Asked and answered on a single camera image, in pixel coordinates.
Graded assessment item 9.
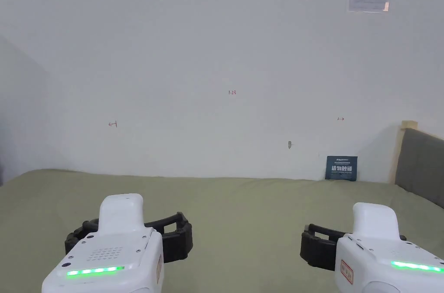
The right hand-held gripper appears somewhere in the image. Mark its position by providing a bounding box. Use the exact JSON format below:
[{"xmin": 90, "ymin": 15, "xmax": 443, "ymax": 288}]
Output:
[{"xmin": 300, "ymin": 202, "xmax": 444, "ymax": 293}]

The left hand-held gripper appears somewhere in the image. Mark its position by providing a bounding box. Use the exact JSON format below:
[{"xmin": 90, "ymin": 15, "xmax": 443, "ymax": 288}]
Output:
[{"xmin": 41, "ymin": 193, "xmax": 193, "ymax": 293}]

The bed with pale green sheet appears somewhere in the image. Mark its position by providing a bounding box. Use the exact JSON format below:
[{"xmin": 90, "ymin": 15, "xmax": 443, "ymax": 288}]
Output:
[{"xmin": 0, "ymin": 168, "xmax": 444, "ymax": 293}]

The dark blue wall sign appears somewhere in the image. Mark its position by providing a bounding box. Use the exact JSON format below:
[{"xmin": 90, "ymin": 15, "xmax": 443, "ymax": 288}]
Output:
[{"xmin": 325, "ymin": 156, "xmax": 359, "ymax": 181}]

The grey padded headboard, wooden frame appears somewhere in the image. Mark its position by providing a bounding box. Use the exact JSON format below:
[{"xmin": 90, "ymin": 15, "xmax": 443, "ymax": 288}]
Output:
[{"xmin": 390, "ymin": 120, "xmax": 444, "ymax": 210}]

